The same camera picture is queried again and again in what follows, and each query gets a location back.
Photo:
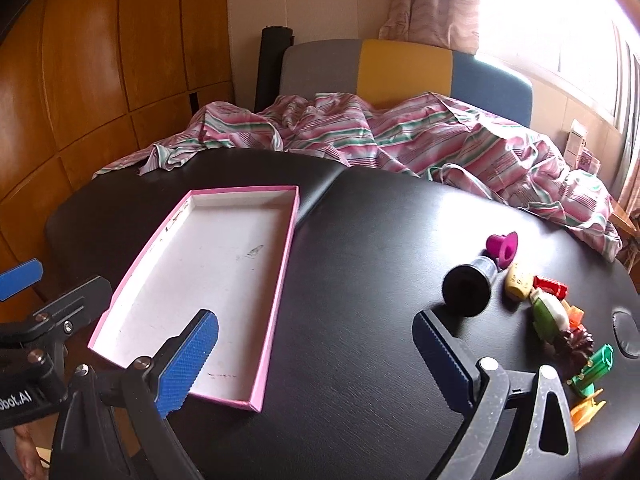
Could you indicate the pink striped blanket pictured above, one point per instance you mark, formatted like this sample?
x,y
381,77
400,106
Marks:
x,y
425,130

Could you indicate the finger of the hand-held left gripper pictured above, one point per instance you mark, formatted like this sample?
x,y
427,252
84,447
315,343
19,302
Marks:
x,y
80,297
20,279

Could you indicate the pink cardboard box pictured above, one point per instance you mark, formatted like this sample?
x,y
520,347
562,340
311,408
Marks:
x,y
210,270

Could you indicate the purple funnel toy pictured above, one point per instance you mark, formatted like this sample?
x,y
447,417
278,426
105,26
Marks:
x,y
502,249

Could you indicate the black rolled mat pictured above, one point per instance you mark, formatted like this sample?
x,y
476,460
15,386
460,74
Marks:
x,y
270,70

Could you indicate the wooden wardrobe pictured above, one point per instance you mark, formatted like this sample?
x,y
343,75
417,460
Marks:
x,y
90,60

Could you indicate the person's left hand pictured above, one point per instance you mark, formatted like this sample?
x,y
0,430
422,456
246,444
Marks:
x,y
27,452

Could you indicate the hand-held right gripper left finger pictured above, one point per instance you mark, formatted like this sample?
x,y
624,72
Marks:
x,y
190,355

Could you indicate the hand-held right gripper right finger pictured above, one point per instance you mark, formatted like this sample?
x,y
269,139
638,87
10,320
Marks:
x,y
445,360

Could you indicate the window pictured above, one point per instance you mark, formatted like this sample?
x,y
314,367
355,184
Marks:
x,y
550,20

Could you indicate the green plastic clip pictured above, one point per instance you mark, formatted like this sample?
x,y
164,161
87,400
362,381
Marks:
x,y
595,367

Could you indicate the white box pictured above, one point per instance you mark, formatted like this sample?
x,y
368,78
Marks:
x,y
576,137

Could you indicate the pink packet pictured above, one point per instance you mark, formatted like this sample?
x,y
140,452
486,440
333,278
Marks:
x,y
587,162

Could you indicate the beige carved oval block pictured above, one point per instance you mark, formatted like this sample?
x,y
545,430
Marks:
x,y
517,282

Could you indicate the black oval table plug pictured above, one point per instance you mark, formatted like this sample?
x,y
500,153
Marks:
x,y
627,335

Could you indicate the orange plastic clip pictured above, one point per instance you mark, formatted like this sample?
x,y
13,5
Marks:
x,y
587,410

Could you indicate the wooden side table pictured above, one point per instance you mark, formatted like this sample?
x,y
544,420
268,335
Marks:
x,y
622,220

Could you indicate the grey yellow blue headboard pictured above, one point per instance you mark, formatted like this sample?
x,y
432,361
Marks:
x,y
405,67

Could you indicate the pink patterned curtain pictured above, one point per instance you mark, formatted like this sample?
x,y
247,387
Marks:
x,y
430,5

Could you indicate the green white toy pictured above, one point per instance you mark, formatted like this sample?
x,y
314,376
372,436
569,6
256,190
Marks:
x,y
549,315

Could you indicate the orange cube blocks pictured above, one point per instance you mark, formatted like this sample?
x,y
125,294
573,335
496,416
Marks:
x,y
575,315

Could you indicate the red metal cylinder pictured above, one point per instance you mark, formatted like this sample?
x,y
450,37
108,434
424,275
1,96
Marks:
x,y
550,287

